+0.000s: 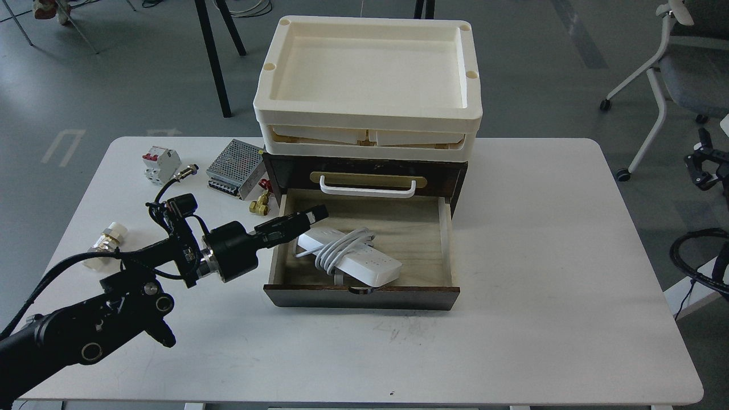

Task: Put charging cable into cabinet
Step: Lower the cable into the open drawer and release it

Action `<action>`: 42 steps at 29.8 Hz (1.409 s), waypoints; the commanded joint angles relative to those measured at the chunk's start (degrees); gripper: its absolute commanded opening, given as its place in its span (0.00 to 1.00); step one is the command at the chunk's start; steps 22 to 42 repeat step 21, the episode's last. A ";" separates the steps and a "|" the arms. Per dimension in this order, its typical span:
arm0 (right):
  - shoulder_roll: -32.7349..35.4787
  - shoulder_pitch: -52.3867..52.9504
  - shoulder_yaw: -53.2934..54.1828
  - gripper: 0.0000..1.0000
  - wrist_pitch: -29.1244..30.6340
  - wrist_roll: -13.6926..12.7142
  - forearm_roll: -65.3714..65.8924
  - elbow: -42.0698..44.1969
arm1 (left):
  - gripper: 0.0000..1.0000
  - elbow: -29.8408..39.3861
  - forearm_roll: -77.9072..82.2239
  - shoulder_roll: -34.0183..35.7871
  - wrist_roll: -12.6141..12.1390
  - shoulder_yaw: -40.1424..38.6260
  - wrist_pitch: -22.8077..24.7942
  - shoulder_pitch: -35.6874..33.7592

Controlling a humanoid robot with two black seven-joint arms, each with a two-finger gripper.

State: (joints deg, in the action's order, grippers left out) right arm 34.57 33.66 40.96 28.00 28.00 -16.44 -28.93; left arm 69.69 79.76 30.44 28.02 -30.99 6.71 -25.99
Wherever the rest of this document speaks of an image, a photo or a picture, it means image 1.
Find white cables on floor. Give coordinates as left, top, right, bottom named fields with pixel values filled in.
left=211, top=0, right=273, bottom=18

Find cream plastic stacked tray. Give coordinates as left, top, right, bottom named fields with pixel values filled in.
left=253, top=15, right=484, bottom=162

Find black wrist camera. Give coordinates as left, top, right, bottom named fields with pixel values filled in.
left=145, top=164, right=199, bottom=234

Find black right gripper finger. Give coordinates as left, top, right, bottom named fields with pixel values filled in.
left=683, top=128, right=729, bottom=191

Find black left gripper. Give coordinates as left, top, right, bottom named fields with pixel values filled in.
left=202, top=205, right=329, bottom=282

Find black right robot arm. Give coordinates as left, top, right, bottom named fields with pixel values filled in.
left=669, top=127, right=728, bottom=300

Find white circuit breaker red switches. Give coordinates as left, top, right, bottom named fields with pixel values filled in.
left=142, top=146, right=181, bottom=186

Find brass valve red handle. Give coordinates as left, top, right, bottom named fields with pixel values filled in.
left=248, top=178, right=272, bottom=216

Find white power strip with cable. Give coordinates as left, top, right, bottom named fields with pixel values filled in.
left=294, top=227, right=403, bottom=288

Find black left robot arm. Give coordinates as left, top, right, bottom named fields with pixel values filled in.
left=1, top=194, right=328, bottom=409

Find metal pipe fitting white caps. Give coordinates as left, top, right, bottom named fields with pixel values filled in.
left=82, top=222, right=128, bottom=272

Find open wooden drawer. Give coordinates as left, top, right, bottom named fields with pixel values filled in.
left=264, top=189, right=460, bottom=310

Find white office chair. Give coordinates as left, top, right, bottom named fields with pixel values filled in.
left=599, top=1, right=728, bottom=182

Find metal mesh power supply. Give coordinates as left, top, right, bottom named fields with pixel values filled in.
left=206, top=138, right=265, bottom=200

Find black tripod legs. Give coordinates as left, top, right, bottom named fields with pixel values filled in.
left=194, top=0, right=248, bottom=118

